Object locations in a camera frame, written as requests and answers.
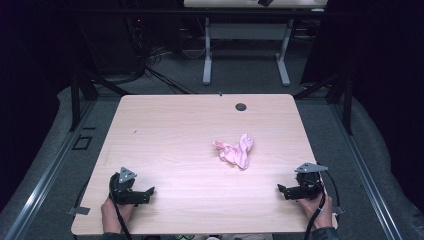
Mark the person's left hand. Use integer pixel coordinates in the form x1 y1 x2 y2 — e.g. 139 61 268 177
100 196 135 234

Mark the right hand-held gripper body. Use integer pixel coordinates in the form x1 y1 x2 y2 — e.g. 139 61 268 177
285 162 329 201

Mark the thin black looped cable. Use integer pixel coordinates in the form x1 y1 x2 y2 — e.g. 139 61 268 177
316 162 342 208

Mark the black tape square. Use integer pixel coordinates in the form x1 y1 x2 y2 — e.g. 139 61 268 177
71 135 94 151

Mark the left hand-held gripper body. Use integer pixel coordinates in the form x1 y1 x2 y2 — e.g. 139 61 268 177
108 166 150 205

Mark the black metal frame stand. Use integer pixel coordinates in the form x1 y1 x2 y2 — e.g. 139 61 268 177
293 69 355 136
68 31 136 133

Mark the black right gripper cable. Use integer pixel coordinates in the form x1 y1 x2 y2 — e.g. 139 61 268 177
303 190 327 240

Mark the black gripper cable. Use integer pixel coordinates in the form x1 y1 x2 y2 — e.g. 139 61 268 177
109 194 134 240
303 190 327 240

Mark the bundle of black floor cables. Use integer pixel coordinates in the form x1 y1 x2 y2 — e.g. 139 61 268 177
128 18 198 96

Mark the pink crumpled cloth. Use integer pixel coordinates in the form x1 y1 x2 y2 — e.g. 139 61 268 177
212 133 255 171

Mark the white desk with metal legs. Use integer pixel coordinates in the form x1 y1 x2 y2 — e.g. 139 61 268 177
183 0 330 87

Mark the grey tape strip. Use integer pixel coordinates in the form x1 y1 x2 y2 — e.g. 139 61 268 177
66 206 91 217

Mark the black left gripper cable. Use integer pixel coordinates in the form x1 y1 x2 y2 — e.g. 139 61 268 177
109 194 134 240

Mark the aluminium floor rail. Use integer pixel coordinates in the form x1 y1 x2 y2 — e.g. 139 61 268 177
328 101 404 240
3 99 98 240

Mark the person's right hand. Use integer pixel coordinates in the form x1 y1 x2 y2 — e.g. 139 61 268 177
297 195 334 231

